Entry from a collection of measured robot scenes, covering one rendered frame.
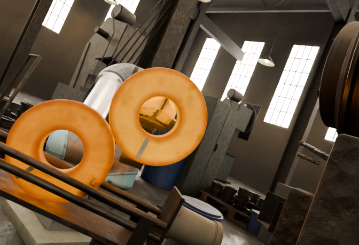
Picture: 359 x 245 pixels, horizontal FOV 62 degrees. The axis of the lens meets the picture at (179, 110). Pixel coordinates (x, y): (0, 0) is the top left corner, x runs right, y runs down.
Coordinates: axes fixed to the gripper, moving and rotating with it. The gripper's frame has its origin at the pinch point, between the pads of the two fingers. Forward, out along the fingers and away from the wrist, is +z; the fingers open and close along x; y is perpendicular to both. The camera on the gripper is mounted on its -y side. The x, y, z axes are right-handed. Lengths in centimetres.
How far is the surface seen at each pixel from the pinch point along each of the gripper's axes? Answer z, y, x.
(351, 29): -4, 37, 35
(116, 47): -495, 239, -61
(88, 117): -0.6, -6.1, -9.7
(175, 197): -3.3, -12.4, 7.6
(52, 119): -1.3, -8.4, -14.3
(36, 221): -83, -34, -18
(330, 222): 20.1, -10.9, 16.2
